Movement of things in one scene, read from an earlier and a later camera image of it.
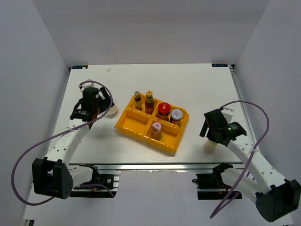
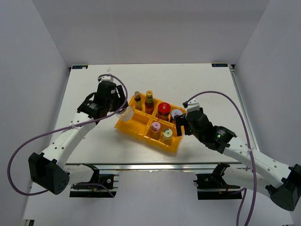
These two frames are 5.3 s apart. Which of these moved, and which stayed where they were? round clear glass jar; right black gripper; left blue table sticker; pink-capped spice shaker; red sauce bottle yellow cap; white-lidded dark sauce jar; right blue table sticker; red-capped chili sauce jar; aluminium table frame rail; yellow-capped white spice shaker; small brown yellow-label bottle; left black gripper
Moved: yellow-capped white spice shaker; round clear glass jar; right black gripper; left black gripper
Stayed: white-lidded dark sauce jar; right blue table sticker; aluminium table frame rail; small brown yellow-label bottle; red-capped chili sauce jar; red sauce bottle yellow cap; left blue table sticker; pink-capped spice shaker
